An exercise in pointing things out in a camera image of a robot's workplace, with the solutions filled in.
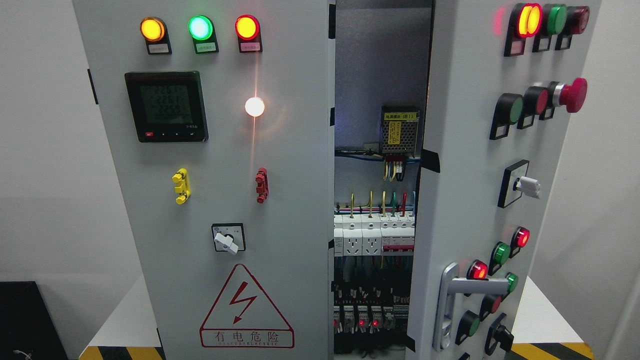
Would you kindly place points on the silver door handle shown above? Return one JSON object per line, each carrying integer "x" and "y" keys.
{"x": 449, "y": 286}

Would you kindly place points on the red triangle warning sticker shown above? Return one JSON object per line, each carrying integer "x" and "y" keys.
{"x": 243, "y": 315}

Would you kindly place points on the red indicator lamp left door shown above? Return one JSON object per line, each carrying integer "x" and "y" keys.
{"x": 248, "y": 32}

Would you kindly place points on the grey cabinet door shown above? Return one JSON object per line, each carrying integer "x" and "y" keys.
{"x": 287, "y": 237}
{"x": 485, "y": 112}

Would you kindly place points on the white rotary selector switch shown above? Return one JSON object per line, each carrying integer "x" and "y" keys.
{"x": 228, "y": 237}

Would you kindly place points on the white socket breaker row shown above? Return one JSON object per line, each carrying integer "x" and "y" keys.
{"x": 374, "y": 235}

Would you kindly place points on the white glowing indicator lamp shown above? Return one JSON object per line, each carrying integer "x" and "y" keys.
{"x": 255, "y": 106}

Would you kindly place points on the red emergency stop button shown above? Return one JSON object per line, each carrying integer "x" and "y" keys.
{"x": 572, "y": 96}

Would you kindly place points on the lower relay terminal row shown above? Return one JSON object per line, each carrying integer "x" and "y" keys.
{"x": 360, "y": 309}

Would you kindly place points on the red terminal post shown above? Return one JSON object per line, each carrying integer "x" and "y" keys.
{"x": 262, "y": 185}

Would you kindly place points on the yellow indicator lamp left door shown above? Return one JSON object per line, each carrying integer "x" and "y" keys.
{"x": 156, "y": 36}

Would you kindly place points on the metal mesh power supply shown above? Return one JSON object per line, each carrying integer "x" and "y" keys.
{"x": 399, "y": 129}

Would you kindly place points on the black digital power meter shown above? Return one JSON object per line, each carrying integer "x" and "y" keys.
{"x": 167, "y": 106}

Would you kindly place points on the white selector switch right door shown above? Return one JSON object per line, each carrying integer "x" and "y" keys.
{"x": 516, "y": 183}

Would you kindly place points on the green indicator lamp left door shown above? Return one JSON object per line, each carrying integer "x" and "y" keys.
{"x": 203, "y": 34}

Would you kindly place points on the yellow terminal post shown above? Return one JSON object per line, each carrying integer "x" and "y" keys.
{"x": 181, "y": 186}

